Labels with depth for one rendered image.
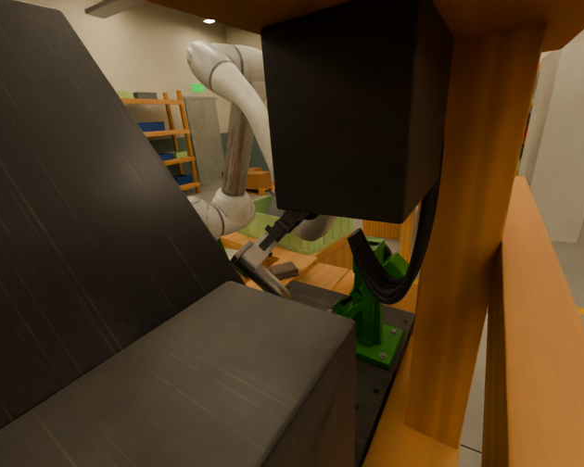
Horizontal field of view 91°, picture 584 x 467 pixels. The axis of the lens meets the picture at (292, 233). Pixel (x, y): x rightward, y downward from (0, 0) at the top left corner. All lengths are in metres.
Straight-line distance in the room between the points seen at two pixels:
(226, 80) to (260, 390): 0.82
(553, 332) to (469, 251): 0.18
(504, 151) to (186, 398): 0.40
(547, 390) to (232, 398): 0.20
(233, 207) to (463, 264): 1.00
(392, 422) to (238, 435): 0.49
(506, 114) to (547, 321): 0.22
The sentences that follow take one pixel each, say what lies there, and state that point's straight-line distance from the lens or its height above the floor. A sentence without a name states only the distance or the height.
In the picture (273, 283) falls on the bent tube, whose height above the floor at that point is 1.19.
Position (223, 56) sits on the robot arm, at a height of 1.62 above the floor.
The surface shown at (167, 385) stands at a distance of 0.28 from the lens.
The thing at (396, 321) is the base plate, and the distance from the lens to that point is 0.88.
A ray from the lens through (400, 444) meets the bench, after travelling 0.67.
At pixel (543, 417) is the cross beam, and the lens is 0.22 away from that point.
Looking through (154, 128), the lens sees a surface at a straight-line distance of 6.69.
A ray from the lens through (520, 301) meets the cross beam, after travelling 0.32.
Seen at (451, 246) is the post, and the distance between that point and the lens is 0.44.
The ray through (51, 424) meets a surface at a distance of 0.30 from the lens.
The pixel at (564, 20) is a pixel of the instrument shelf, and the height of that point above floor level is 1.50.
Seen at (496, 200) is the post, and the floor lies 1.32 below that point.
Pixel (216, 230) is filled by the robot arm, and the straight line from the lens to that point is 1.27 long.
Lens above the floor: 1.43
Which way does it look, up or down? 21 degrees down
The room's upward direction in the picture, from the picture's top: 4 degrees counter-clockwise
